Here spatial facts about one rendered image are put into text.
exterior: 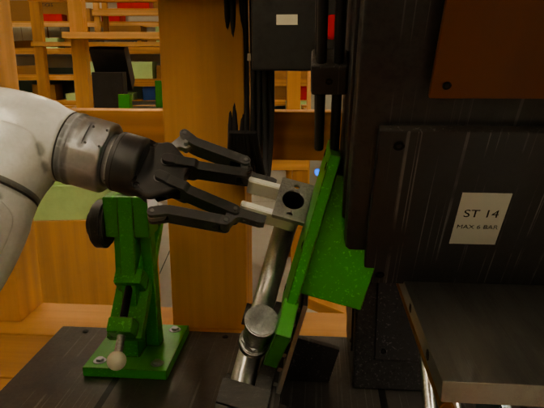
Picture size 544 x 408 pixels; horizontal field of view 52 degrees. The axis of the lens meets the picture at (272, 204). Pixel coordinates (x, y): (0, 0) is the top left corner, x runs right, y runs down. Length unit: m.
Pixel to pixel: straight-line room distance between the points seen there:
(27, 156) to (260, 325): 0.33
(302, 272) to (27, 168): 0.34
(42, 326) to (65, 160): 0.52
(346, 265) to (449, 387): 0.20
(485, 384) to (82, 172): 0.48
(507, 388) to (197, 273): 0.67
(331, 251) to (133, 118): 0.59
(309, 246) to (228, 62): 0.44
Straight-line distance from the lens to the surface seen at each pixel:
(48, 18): 10.58
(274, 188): 0.68
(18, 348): 1.09
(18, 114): 0.72
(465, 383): 0.46
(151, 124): 1.07
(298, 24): 0.83
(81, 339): 1.04
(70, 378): 0.93
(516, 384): 0.47
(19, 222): 0.70
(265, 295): 0.75
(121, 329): 0.86
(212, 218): 0.66
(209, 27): 0.95
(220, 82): 0.95
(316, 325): 1.08
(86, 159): 0.69
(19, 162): 0.70
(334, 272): 0.61
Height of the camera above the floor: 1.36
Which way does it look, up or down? 14 degrees down
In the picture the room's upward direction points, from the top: straight up
